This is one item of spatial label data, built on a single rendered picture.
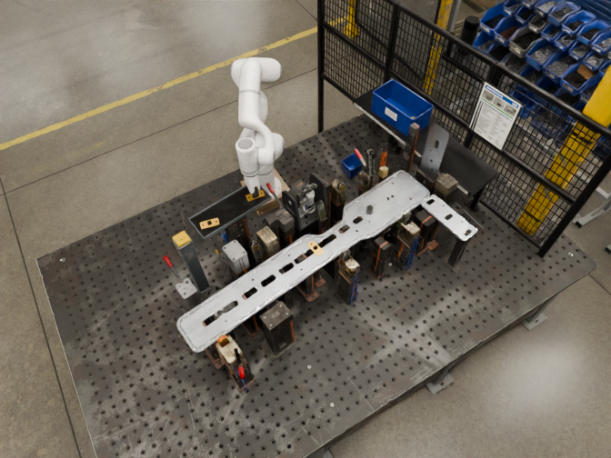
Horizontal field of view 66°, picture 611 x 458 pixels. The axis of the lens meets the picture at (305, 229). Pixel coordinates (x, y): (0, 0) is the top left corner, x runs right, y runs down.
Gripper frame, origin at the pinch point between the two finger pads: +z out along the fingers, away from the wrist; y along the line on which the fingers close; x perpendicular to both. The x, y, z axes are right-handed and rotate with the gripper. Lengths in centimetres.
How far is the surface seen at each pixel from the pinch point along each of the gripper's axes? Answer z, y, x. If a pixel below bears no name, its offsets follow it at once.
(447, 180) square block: 13, 22, 93
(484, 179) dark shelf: 16, 27, 112
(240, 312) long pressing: 19, 46, -25
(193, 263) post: 21.3, 12.2, -37.5
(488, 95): -20, 6, 117
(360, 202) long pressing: 19, 13, 50
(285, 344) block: 44, 58, -10
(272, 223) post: 9.6, 13.1, 3.1
